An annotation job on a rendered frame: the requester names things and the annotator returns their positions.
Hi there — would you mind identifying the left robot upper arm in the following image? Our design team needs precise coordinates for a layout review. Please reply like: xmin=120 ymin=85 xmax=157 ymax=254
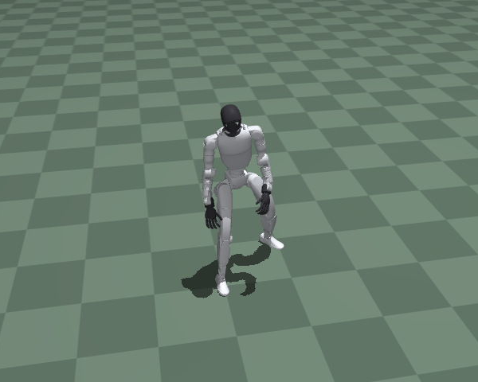
xmin=248 ymin=126 xmax=268 ymax=166

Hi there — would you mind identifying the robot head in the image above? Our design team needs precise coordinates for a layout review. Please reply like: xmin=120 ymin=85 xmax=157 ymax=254
xmin=221 ymin=104 xmax=242 ymax=137

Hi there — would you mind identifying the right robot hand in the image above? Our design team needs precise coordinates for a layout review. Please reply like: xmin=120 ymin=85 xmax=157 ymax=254
xmin=205 ymin=197 xmax=222 ymax=229

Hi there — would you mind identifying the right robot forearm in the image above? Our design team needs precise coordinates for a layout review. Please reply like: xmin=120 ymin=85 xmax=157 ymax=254
xmin=202 ymin=167 xmax=213 ymax=205

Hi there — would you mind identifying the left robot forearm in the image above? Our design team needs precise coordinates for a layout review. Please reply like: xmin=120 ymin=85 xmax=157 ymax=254
xmin=261 ymin=155 xmax=273 ymax=192

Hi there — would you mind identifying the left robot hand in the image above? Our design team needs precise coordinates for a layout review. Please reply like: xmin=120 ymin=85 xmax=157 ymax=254
xmin=256 ymin=184 xmax=271 ymax=215

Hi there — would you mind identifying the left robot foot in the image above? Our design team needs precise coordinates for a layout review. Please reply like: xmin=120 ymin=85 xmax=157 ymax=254
xmin=259 ymin=233 xmax=284 ymax=250

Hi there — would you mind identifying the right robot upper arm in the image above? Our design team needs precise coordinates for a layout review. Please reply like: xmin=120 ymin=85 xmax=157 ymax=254
xmin=203 ymin=134 xmax=218 ymax=177

